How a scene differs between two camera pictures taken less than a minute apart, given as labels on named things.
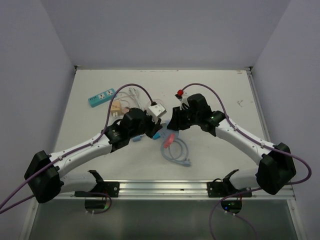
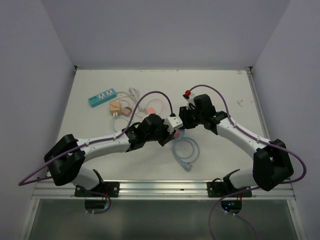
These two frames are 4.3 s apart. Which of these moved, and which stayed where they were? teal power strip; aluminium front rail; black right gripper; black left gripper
Moved: black left gripper
Stayed: aluminium front rail; teal power strip; black right gripper
